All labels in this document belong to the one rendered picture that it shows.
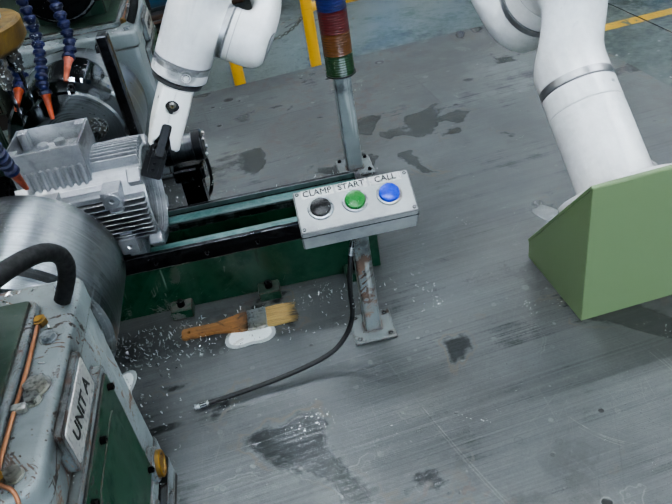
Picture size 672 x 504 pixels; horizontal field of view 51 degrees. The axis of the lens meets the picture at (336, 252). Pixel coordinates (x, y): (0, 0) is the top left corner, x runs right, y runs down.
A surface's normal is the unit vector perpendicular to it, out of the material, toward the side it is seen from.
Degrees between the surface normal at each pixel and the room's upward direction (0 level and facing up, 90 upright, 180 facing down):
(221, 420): 0
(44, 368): 0
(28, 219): 20
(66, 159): 90
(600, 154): 51
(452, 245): 0
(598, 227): 90
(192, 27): 87
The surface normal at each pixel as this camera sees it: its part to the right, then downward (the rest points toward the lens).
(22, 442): -0.14, -0.79
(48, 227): 0.45, -0.77
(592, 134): -0.49, -0.07
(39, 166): 0.15, 0.58
